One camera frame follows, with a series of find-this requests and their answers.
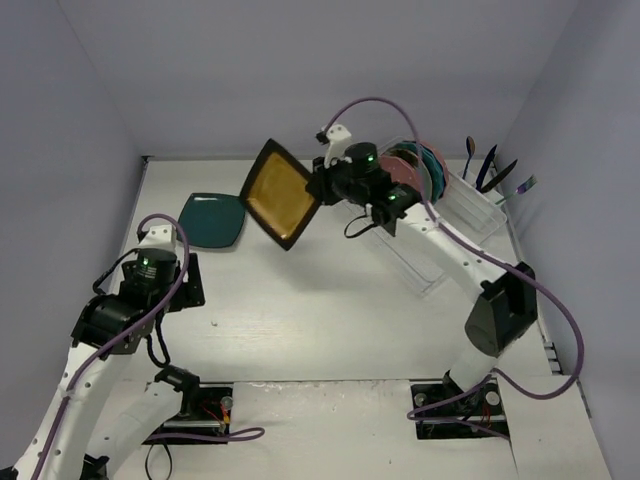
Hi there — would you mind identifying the light green flower plate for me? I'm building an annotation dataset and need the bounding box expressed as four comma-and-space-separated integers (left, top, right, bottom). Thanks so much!
385, 148, 433, 201

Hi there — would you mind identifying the teal embossed plate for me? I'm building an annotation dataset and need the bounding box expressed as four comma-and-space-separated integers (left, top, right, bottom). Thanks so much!
395, 141, 446, 204

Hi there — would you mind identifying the blue polka dot plate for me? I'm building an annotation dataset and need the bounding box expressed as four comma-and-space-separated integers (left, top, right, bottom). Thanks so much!
414, 142, 448, 205

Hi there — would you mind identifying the yellow square plate black rim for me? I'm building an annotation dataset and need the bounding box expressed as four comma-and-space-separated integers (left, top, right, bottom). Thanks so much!
239, 139, 320, 251

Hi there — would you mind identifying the pink polka dot plate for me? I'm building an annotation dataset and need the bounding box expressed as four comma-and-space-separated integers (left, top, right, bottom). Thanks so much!
423, 142, 449, 178

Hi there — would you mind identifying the red plate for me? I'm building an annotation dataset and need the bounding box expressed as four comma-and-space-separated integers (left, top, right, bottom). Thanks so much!
379, 155, 420, 192

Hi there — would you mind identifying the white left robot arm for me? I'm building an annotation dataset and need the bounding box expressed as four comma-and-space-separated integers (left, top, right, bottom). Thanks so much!
1, 248, 205, 479

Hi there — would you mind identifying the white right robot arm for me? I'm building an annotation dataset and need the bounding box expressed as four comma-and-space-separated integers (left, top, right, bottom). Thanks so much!
306, 142, 538, 412

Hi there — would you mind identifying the dark teal square plate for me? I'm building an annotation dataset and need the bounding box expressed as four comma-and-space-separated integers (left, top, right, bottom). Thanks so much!
178, 193, 246, 250

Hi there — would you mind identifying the dark blue spoon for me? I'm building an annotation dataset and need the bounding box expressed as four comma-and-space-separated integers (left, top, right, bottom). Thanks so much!
461, 136, 476, 179

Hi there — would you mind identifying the white cutlery holder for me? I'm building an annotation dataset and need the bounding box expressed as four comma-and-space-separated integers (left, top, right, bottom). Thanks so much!
443, 173, 507, 244

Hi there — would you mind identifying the blue knife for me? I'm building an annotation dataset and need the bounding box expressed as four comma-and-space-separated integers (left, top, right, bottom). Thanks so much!
475, 144, 498, 191

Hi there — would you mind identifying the black knife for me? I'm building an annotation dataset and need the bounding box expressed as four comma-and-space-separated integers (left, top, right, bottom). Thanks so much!
480, 159, 518, 194

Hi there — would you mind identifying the iridescent fork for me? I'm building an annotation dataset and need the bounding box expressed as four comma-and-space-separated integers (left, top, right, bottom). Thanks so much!
496, 175, 537, 205

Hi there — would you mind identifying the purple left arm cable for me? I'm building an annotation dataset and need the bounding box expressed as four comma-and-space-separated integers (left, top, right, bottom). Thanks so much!
29, 213, 266, 480

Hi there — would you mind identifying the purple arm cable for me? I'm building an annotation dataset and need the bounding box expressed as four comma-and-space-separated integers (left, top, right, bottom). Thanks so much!
314, 97, 586, 441
29, 213, 266, 480

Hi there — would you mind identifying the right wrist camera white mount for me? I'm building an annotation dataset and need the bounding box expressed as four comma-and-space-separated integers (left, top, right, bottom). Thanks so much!
316, 123, 352, 168

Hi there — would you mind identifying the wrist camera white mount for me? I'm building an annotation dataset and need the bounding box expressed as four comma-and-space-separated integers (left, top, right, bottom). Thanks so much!
316, 123, 352, 168
138, 225, 177, 253

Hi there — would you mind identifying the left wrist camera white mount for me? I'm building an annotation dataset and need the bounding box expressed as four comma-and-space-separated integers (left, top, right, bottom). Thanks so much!
138, 225, 177, 253

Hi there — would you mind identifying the clear wire dish rack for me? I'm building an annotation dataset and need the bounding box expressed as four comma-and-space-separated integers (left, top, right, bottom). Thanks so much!
358, 160, 502, 297

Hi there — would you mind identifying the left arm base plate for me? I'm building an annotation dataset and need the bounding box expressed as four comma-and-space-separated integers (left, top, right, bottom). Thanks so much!
144, 383, 233, 445

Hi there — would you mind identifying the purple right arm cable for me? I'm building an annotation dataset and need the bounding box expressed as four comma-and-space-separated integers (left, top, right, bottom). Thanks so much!
314, 97, 586, 441

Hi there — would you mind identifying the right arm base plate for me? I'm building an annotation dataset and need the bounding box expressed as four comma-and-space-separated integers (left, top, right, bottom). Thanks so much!
410, 380, 510, 441

